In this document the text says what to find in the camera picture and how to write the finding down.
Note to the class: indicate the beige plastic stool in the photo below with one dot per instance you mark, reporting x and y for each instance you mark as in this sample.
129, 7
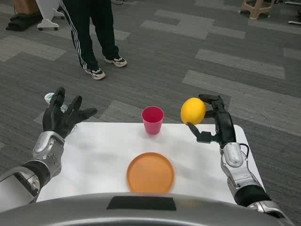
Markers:
257, 8

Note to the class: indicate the brown cardboard box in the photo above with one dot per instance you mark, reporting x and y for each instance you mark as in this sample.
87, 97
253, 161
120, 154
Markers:
24, 5

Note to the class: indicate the black cloth bundle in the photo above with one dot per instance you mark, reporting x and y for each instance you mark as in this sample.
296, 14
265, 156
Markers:
21, 21

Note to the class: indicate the clear bottle with green label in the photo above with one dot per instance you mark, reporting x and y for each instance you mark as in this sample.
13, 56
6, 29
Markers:
49, 96

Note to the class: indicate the white wheeled stand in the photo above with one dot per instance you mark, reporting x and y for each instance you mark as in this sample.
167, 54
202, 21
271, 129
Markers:
48, 23

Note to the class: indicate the person in black trousers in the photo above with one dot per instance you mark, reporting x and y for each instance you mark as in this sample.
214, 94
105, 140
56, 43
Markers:
82, 28

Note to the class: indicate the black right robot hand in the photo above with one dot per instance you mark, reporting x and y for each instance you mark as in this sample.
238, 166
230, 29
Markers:
225, 128

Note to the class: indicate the white chair base leg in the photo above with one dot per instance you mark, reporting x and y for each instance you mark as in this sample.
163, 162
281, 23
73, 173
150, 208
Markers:
295, 22

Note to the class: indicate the yellow lemon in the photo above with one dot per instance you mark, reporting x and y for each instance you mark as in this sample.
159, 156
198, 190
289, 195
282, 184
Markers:
192, 111

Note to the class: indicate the silver robot chest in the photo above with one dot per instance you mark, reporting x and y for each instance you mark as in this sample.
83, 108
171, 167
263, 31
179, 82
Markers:
70, 212

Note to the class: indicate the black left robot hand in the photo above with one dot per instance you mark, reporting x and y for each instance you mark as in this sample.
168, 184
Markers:
55, 118

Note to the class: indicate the orange round plate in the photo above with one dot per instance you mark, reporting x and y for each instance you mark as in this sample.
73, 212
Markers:
150, 173

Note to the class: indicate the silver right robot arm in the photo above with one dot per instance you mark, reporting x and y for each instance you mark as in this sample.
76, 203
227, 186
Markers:
232, 156

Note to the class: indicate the pink plastic cup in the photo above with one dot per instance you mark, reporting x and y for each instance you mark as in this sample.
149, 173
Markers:
152, 122

